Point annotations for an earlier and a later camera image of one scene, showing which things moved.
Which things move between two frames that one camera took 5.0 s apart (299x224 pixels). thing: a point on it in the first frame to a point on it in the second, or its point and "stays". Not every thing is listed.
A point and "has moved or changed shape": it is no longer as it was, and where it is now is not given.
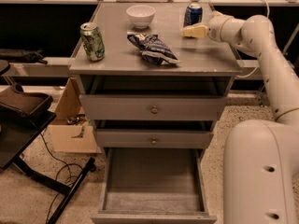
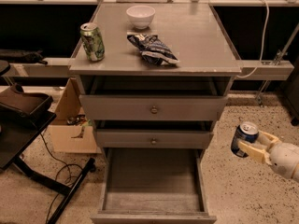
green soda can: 92,42 stays
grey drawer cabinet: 153,92 stays
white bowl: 141,15 stays
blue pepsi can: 193,14 has moved or changed shape
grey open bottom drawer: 152,186 stays
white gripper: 215,30 to 284,157
